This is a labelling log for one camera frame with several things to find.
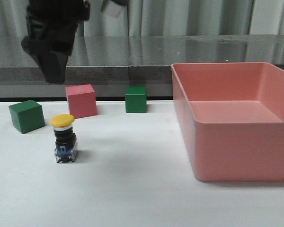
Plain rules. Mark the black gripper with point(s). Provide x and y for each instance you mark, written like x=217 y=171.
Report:
x=51 y=28

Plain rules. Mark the yellow push button switch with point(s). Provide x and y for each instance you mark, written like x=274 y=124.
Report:
x=66 y=146

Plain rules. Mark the near pink cube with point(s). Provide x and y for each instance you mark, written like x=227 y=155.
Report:
x=81 y=100

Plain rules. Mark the grey stone counter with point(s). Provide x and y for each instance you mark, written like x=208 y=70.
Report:
x=111 y=64

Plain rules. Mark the near green cube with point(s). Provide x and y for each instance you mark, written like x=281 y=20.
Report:
x=27 y=116

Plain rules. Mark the green cube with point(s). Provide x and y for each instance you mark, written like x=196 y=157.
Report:
x=27 y=116
x=135 y=100

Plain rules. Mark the far green cube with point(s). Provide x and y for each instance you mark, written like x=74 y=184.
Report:
x=135 y=100

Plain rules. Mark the pale green curtain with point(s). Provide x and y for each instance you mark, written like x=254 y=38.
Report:
x=187 y=17

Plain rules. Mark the pink plastic bin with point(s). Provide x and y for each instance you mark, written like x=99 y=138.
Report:
x=232 y=119

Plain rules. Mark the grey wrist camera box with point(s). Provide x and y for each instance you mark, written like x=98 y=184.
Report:
x=113 y=7

